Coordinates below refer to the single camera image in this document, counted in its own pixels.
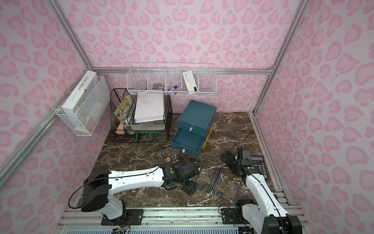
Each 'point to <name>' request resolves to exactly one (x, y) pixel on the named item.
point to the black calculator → (259, 161)
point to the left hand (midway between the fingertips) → (192, 184)
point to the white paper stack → (149, 107)
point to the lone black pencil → (237, 191)
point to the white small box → (190, 81)
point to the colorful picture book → (122, 111)
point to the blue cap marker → (175, 87)
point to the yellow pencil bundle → (164, 160)
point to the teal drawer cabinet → (195, 124)
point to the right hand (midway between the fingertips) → (225, 158)
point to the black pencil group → (215, 181)
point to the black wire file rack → (119, 133)
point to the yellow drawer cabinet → (204, 144)
